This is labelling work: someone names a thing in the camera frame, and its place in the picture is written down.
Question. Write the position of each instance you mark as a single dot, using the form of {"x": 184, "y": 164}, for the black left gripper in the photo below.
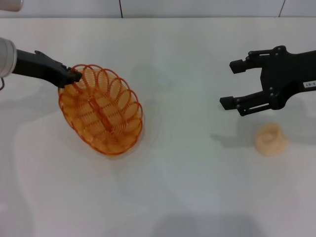
{"x": 42, "y": 69}

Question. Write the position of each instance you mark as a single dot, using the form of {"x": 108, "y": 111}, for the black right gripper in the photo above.
{"x": 279, "y": 76}

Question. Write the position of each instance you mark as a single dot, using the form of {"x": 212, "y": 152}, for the orange woven plastic basket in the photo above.
{"x": 103, "y": 118}

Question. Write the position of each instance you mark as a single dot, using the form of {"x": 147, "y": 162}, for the beige round bun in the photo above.
{"x": 270, "y": 140}

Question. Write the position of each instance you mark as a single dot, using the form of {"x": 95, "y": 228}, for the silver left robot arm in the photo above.
{"x": 6, "y": 58}

